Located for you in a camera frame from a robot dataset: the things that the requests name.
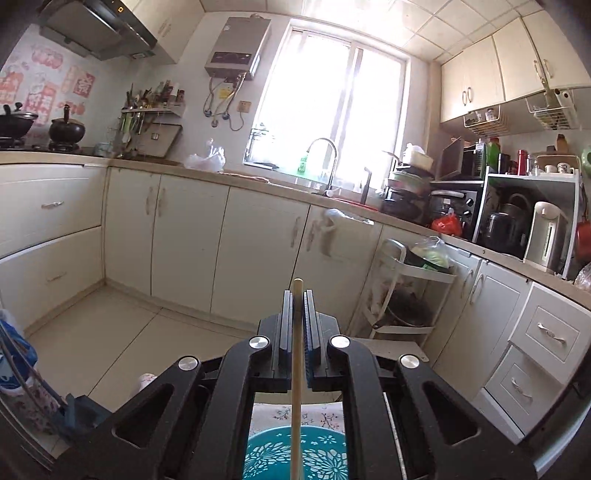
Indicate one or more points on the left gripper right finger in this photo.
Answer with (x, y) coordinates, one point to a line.
(402, 420)

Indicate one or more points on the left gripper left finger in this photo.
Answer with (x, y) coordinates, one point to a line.
(192, 421)

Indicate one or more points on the white kitchen trolley rack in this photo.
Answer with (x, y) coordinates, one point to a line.
(407, 288)

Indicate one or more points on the kitchen faucet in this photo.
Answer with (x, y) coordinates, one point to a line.
(324, 172)

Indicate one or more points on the teal perforated plastic basket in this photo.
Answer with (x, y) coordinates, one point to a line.
(324, 454)

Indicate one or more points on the blue white bag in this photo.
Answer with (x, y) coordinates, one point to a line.
(16, 352)

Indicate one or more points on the white hanging trash bin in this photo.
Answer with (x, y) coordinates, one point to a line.
(342, 235)

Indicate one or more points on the red plastic bag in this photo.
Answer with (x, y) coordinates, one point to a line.
(449, 224)

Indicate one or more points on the dish rack with bowls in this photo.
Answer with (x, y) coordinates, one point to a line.
(408, 184)

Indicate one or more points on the steel electric kettle pot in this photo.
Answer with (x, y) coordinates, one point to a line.
(547, 238)

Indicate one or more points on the black toaster oven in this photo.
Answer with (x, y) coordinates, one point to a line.
(463, 198)

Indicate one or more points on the white shelf unit on counter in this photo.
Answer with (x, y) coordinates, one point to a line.
(507, 207)

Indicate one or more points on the white plastic bag on counter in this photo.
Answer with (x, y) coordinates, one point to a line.
(213, 159)

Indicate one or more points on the green dish soap bottle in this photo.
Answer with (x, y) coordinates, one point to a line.
(302, 168)

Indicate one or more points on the black pot with lid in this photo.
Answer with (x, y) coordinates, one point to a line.
(66, 132)

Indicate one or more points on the black wok on stove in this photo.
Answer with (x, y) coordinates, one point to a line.
(15, 122)

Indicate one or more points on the range hood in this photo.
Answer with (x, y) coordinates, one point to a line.
(102, 29)

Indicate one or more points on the wall spice rack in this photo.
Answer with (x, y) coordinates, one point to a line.
(149, 122)

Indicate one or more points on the hanging wire basket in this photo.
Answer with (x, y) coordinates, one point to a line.
(554, 112)

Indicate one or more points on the wall water heater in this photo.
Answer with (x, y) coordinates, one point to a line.
(237, 49)

